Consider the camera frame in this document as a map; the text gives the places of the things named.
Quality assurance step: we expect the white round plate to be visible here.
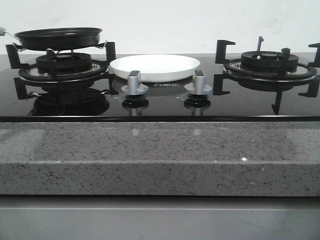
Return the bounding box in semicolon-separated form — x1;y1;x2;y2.
110;54;200;83

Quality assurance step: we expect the black frying pan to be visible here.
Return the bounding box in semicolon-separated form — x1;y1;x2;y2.
13;27;106;51

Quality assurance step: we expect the left silver stove knob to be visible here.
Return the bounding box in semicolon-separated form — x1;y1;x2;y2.
121;70;149;96

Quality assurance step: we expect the silver stove knob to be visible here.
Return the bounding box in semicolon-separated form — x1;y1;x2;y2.
184;69;212;96
121;70;149;96

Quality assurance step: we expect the right silver stove knob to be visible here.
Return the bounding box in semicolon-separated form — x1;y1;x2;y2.
184;69;212;96

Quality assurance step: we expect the right black pan support grate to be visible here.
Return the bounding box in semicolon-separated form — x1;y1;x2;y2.
212;36;320;115

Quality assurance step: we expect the black pan support grate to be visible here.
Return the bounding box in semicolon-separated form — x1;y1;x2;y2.
212;36;320;115
6;41;116;100

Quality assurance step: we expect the left black gas burner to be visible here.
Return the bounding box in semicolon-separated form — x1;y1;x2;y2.
36;52;92;75

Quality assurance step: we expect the black gas burner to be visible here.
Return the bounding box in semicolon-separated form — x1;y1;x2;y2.
36;52;92;75
239;49;285;74

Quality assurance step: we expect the right black gas burner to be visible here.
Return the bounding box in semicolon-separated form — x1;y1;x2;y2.
239;49;285;74

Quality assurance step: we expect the black glass gas stove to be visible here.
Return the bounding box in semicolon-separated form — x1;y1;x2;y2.
0;54;320;122

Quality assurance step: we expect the left black pan support grate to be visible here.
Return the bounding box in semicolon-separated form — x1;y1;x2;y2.
6;41;116;100

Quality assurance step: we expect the grey cabinet front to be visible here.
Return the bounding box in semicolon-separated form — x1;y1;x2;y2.
0;196;320;240

